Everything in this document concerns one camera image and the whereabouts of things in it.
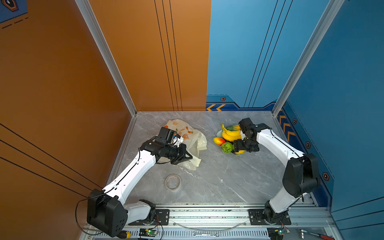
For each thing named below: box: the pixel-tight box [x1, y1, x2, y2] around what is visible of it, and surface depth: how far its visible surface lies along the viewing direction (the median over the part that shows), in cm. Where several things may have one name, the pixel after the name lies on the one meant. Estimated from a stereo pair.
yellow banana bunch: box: [220, 124, 242, 142], surface depth 96 cm
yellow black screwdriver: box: [116, 230, 132, 239], surface depth 68 cm
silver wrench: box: [192, 232, 220, 238], surface depth 71 cm
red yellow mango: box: [213, 137, 226, 146], surface depth 95 cm
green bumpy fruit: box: [221, 142, 234, 154], surface depth 89 cm
